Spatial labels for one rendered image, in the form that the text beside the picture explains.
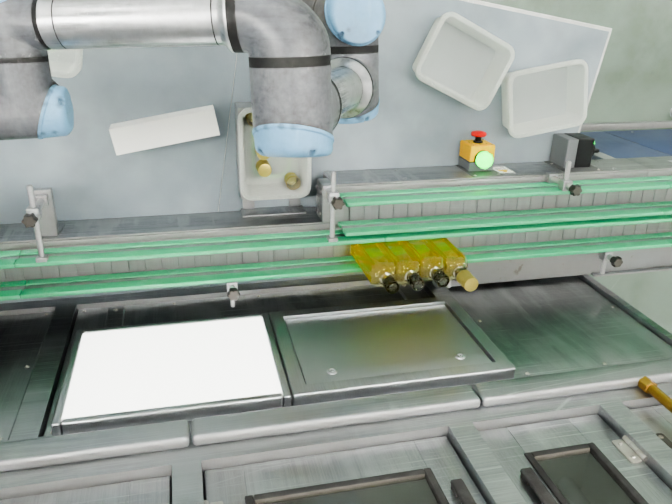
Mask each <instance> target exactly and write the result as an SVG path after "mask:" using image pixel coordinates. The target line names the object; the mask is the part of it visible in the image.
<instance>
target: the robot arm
mask: <svg viewBox="0 0 672 504"><path fill-rule="evenodd" d="M385 20H386V11H385V6H384V3H383V0H0V140H15V139H33V138H38V139H43V138H49V137H59V136H67V135H69V134H70V132H71V131H72V130H73V127H74V111H73V104H72V101H71V96H70V93H69V91H68V90H67V88H66V87H64V86H59V85H58V84H57V83H56V82H55V81H54V80H53V79H52V76H51V70H50V64H49V58H48V52H47V50H59V49H99V48H140V47H180V46H221V45H224V46H226V47H227V48H228V49H229V50H230V51H231V52H233V53H248V56H249V57H248V59H249V75H250V90H251V104H252V119H253V130H252V135H253V137H254V142H255V149H256V151H257V152H258V153H259V154H260V155H262V156H267V157H284V158H306V157H324V156H328V155H330V154H331V153H332V151H333V143H334V136H333V130H334V129H335V128H336V126H337V124H356V123H362V122H364V121H369V120H371V119H373V118H375V117H376V115H377V114H378V110H379V104H380V98H379V35H380V33H381V32H382V30H383V27H384V25H385Z"/></svg>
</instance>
